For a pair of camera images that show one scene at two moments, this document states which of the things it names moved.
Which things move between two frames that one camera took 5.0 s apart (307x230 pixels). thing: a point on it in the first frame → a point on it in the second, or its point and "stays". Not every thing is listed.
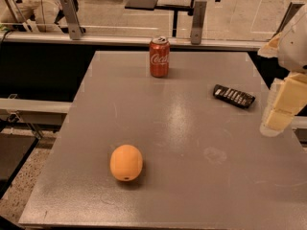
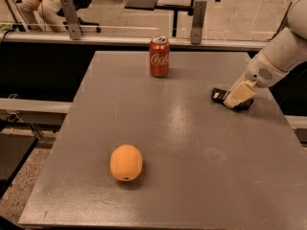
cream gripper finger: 288,96 → 260,70
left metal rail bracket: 71,20 stays
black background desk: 149,2 stays
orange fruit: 126,163 stays
